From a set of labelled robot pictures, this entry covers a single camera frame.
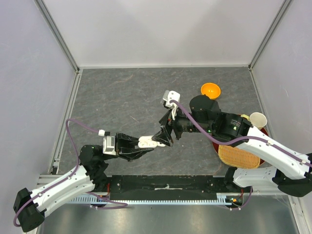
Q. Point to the cream yellow mug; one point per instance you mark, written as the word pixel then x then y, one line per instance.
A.
pixel 257 119

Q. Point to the white earbud charging case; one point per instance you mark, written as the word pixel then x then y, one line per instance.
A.
pixel 160 144

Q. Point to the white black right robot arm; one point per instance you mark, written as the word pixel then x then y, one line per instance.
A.
pixel 289 171

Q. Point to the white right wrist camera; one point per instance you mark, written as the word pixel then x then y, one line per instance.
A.
pixel 170 99

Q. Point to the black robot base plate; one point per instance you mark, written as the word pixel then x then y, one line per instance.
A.
pixel 166 186

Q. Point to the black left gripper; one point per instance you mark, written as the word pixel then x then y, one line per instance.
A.
pixel 125 147

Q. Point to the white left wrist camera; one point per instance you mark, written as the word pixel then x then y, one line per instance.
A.
pixel 109 145

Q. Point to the aluminium frame right post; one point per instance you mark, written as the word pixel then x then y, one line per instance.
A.
pixel 271 30

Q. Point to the orange plastic bowl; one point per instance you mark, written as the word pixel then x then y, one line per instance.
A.
pixel 210 90

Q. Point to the aluminium frame left post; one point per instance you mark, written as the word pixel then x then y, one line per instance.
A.
pixel 56 32

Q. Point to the woven bamboo tray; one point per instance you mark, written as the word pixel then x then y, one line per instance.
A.
pixel 236 156

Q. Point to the red round plate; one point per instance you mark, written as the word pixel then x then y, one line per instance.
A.
pixel 214 146

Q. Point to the light blue cable duct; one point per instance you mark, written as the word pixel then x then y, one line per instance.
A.
pixel 87 199

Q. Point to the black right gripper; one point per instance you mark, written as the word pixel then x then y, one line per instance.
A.
pixel 162 135

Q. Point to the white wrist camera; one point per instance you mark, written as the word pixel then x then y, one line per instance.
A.
pixel 170 99
pixel 109 145

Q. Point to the white oval case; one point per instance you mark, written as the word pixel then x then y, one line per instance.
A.
pixel 146 142

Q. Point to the aluminium frame post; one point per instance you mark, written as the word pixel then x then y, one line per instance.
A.
pixel 271 30
pixel 56 32

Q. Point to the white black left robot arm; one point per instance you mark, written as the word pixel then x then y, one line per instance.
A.
pixel 32 207

